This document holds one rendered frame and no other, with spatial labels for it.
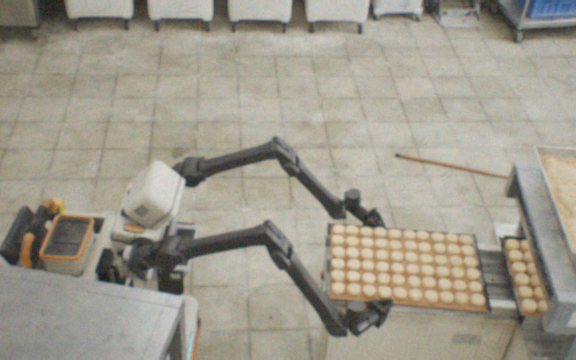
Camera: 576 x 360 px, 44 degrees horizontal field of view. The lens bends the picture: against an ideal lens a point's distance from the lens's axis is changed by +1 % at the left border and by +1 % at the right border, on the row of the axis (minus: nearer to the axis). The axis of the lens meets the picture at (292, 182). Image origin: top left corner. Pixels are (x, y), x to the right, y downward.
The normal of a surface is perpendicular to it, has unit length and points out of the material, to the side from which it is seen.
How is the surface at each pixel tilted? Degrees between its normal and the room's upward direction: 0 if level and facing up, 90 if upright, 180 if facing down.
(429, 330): 90
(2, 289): 0
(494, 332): 90
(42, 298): 0
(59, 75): 0
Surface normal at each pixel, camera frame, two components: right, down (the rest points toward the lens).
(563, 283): 0.06, -0.76
